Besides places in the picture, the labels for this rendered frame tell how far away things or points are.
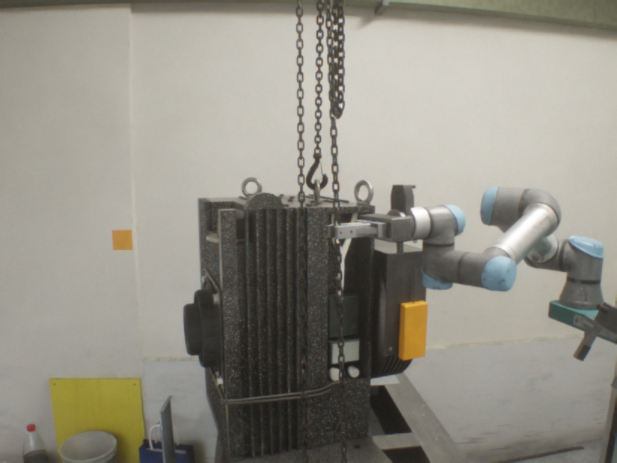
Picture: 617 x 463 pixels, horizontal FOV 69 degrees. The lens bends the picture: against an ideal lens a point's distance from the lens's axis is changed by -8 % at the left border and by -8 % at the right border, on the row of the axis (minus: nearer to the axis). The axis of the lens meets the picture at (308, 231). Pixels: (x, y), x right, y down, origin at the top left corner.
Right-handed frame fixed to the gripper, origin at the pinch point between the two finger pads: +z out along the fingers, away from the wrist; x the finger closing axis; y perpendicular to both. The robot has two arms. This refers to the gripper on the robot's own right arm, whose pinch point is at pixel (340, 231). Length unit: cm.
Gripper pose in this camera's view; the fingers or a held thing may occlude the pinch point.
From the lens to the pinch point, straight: 101.0
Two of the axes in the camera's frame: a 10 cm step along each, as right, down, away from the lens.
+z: -9.1, 0.9, -4.0
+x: -4.1, -0.9, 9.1
